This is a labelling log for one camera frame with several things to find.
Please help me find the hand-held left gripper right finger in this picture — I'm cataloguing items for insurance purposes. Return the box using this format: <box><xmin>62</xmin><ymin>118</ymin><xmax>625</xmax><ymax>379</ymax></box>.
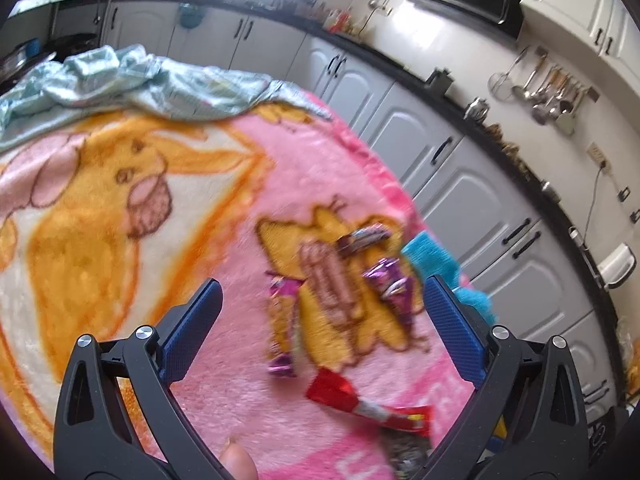
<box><xmin>416</xmin><ymin>275</ymin><xmax>589</xmax><ymax>480</ymax></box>

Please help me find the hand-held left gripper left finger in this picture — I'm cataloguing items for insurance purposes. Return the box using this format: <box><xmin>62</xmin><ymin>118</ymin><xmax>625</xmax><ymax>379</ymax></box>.
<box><xmin>52</xmin><ymin>279</ymin><xmax>226</xmax><ymax>480</ymax></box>

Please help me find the purple snack wrapper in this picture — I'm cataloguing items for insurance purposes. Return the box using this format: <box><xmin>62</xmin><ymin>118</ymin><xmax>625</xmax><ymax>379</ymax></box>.
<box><xmin>362</xmin><ymin>257</ymin><xmax>418</xmax><ymax>332</ymax></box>
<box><xmin>267</xmin><ymin>272</ymin><xmax>306</xmax><ymax>378</ymax></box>

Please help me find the red snack wrapper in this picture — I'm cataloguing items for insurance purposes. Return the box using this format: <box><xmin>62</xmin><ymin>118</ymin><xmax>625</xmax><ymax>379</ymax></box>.
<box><xmin>305</xmin><ymin>367</ymin><xmax>433</xmax><ymax>436</ymax></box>

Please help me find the brown snack wrapper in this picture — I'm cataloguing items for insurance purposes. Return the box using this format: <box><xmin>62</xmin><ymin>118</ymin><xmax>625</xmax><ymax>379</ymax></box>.
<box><xmin>336</xmin><ymin>224</ymin><xmax>392</xmax><ymax>260</ymax></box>

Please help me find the blue fuzzy cloth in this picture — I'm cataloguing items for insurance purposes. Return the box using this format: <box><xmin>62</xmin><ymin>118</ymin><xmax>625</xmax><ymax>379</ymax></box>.
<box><xmin>401</xmin><ymin>230</ymin><xmax>497</xmax><ymax>324</ymax></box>

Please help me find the pink printed blanket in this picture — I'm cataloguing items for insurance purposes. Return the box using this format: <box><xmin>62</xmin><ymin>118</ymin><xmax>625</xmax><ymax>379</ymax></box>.
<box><xmin>0</xmin><ymin>65</ymin><xmax>481</xmax><ymax>480</ymax></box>

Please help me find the dark speckled wrapper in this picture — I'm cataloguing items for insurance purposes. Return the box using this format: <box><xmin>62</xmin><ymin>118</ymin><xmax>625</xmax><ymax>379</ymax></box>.
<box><xmin>382</xmin><ymin>427</ymin><xmax>431</xmax><ymax>479</ymax></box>

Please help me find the white base cabinet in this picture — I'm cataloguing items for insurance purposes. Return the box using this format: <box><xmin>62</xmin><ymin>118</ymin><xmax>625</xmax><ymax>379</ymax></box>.
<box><xmin>50</xmin><ymin>0</ymin><xmax>626</xmax><ymax>411</ymax></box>

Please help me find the white electric kettle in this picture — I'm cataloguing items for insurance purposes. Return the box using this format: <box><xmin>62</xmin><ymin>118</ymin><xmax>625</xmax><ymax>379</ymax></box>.
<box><xmin>597</xmin><ymin>242</ymin><xmax>637</xmax><ymax>290</ymax></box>

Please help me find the black countertop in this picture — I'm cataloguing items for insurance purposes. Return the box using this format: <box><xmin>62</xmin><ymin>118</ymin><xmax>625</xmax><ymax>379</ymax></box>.
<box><xmin>0</xmin><ymin>0</ymin><xmax>632</xmax><ymax>391</ymax></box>

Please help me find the brown lumpy food pile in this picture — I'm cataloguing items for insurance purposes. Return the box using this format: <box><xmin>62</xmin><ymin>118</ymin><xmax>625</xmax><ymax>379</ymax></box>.
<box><xmin>487</xmin><ymin>122</ymin><xmax>534</xmax><ymax>176</ymax></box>

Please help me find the steel lidded jar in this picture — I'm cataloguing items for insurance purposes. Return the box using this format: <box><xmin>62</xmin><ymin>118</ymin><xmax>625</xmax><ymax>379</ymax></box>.
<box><xmin>464</xmin><ymin>97</ymin><xmax>490</xmax><ymax>121</ymax></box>

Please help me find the light blue cloth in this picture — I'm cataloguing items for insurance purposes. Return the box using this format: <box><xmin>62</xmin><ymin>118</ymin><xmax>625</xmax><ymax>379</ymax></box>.
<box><xmin>0</xmin><ymin>45</ymin><xmax>333</xmax><ymax>136</ymax></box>

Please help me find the row of hanging steel utensils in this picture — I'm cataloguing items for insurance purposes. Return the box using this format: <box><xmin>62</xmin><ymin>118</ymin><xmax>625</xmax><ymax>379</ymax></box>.
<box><xmin>512</xmin><ymin>55</ymin><xmax>597</xmax><ymax>136</ymax></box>

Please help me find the red patterned pot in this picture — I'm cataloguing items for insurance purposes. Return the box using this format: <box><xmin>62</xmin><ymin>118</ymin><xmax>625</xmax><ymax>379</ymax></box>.
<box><xmin>327</xmin><ymin>7</ymin><xmax>351</xmax><ymax>34</ymax></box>

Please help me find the black power cable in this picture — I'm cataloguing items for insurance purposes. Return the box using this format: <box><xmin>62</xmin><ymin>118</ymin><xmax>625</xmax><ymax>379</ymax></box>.
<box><xmin>582</xmin><ymin>162</ymin><xmax>609</xmax><ymax>241</ymax></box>

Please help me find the hanging wire strainer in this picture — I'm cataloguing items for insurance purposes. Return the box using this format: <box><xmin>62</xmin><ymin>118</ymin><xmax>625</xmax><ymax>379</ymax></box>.
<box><xmin>489</xmin><ymin>47</ymin><xmax>531</xmax><ymax>99</ymax></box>

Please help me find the white wall cabinet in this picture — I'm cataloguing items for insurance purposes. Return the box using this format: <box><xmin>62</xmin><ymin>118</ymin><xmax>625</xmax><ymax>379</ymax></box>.
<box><xmin>520</xmin><ymin>0</ymin><xmax>640</xmax><ymax>81</ymax></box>

